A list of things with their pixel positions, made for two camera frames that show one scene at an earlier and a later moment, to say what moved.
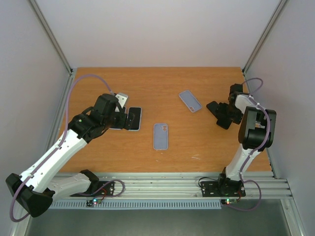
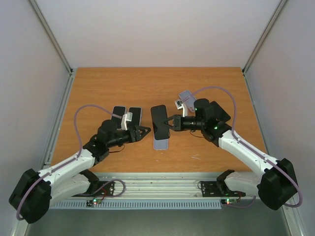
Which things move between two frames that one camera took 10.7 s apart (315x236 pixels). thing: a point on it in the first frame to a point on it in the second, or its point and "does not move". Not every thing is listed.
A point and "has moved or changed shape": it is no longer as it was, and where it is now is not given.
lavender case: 193,104 does not move
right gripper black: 225,112 to 176,122
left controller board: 90,203 does not move
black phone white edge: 136,123 does not move
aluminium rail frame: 257,185 does not move
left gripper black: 126,126 to 137,134
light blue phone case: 134,118 does not move
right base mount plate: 222,189 does not move
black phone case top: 220,110 has moved or changed shape
